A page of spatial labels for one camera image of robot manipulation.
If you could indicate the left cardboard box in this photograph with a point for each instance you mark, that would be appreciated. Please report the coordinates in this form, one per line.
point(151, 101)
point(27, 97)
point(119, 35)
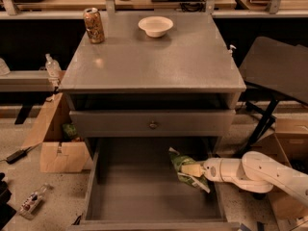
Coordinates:
point(58, 154)

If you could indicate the small white pump bottle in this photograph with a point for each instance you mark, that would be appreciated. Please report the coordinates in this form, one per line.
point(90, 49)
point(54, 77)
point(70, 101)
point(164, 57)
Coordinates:
point(232, 49)

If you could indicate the green bag in box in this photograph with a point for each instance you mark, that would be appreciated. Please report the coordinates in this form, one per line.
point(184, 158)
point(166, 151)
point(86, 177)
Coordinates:
point(69, 131)

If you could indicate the black power adapter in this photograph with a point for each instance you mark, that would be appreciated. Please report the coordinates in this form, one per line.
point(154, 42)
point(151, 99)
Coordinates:
point(17, 155)

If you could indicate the green jalapeno chip bag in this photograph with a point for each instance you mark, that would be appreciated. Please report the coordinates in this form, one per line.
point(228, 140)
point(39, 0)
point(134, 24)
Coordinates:
point(179, 160)

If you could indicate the white bowl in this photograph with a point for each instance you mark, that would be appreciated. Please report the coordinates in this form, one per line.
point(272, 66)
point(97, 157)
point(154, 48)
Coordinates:
point(155, 26)

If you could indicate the grey drawer cabinet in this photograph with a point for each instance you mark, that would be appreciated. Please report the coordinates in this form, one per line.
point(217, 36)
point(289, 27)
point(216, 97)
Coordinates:
point(188, 69)

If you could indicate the plastic bottle on floor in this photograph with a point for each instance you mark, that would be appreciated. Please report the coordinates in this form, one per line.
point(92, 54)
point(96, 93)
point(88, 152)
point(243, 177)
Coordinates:
point(32, 202)

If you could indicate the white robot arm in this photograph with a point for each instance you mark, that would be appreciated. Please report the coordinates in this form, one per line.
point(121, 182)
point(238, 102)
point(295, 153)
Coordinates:
point(254, 172)

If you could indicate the open grey lower drawer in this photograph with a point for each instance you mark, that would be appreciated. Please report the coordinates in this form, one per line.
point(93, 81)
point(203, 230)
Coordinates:
point(133, 186)

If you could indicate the closed grey upper drawer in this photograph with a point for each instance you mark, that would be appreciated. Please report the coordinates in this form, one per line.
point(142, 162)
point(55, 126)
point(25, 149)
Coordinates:
point(213, 123)

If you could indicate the right cardboard box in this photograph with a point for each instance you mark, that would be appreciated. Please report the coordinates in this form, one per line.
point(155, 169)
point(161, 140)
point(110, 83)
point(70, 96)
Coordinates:
point(288, 145)

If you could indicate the cardboard box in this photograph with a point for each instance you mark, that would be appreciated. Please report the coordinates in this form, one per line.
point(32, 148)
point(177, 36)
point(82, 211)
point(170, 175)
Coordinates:
point(58, 154)
point(288, 145)

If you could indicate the clear sanitizer bottle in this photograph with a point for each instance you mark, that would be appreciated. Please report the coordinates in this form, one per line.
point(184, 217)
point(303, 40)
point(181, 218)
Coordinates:
point(52, 66)

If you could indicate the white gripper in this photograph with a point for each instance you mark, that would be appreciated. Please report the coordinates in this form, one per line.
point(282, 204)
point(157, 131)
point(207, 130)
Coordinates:
point(212, 171)

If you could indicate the patterned drink can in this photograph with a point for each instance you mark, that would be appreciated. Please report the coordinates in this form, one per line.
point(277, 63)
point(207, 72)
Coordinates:
point(93, 25)

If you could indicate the black folding stand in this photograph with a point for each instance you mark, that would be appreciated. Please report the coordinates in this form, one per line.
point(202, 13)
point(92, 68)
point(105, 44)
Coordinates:
point(278, 68)

